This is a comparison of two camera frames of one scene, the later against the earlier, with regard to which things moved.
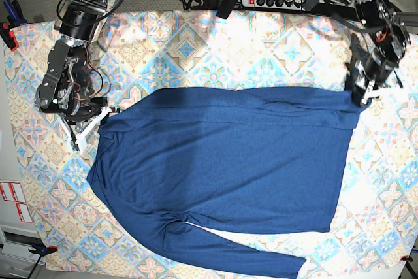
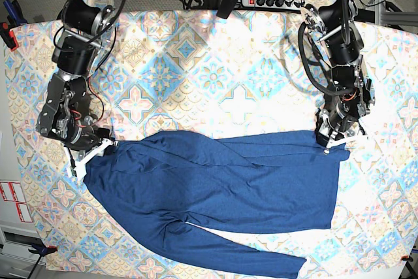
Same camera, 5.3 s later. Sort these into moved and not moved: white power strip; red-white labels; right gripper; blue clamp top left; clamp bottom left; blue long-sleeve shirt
Moved: right gripper; blue long-sleeve shirt
Not moved: white power strip; blue clamp top left; clamp bottom left; red-white labels
